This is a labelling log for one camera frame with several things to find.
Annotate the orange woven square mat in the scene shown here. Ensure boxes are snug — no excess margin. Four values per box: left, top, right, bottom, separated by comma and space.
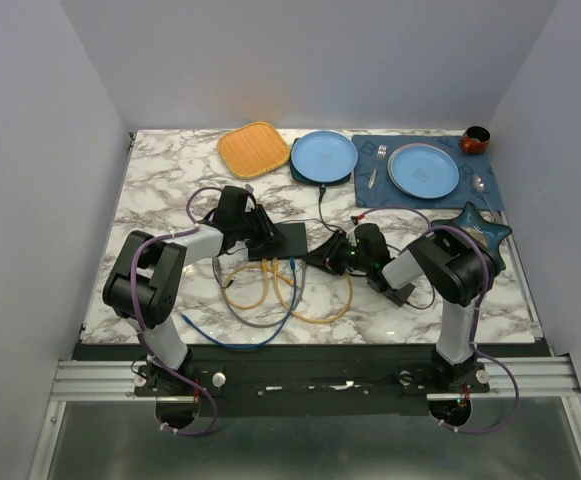
217, 122, 290, 179

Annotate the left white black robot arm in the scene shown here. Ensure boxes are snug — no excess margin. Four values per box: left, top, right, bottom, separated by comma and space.
102, 186, 286, 395

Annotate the black power cord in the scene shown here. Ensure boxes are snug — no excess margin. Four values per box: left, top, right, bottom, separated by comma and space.
269, 183, 436, 311

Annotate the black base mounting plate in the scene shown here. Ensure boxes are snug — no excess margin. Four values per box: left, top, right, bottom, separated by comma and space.
72, 342, 554, 419

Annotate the silver fork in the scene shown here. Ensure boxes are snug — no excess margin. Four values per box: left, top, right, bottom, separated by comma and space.
367, 144, 387, 189

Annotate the light blue plate left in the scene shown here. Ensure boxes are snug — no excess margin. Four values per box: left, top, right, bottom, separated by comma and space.
291, 131, 358, 183

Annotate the blue ethernet cable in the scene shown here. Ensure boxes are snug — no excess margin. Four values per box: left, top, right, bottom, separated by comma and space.
180, 257, 307, 349

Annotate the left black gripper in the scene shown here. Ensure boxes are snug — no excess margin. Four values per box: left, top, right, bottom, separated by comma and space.
234, 204, 286, 253

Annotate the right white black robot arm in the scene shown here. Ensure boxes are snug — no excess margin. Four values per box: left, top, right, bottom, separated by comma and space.
303, 220, 512, 392

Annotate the dark teal coaster under plate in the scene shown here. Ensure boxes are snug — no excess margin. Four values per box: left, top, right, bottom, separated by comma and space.
290, 164, 352, 187

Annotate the light blue plate right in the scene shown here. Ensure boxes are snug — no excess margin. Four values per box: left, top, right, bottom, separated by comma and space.
388, 143, 459, 200

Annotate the silver spoon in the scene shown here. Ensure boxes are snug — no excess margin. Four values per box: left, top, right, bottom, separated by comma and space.
472, 175, 498, 220

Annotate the dark blue placemat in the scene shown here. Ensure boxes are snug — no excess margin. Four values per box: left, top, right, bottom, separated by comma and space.
352, 134, 504, 211

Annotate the light blue plate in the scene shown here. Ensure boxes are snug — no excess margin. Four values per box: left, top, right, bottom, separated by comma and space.
388, 143, 459, 200
291, 131, 358, 183

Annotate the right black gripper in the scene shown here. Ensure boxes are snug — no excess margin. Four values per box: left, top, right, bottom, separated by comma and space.
302, 228, 372, 275

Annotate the black power adapter brick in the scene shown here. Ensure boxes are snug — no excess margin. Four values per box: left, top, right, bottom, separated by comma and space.
367, 278, 415, 307

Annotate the black network switch box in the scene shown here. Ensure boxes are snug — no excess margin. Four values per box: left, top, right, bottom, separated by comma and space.
248, 222, 308, 261

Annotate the aluminium rail frame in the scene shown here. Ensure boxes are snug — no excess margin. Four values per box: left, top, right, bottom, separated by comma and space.
28, 356, 581, 479

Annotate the red brown lacquer cup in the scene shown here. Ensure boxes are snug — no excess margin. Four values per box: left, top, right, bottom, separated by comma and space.
461, 126, 491, 155

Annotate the blue star shaped dish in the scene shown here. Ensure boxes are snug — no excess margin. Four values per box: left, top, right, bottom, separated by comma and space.
431, 202, 512, 275

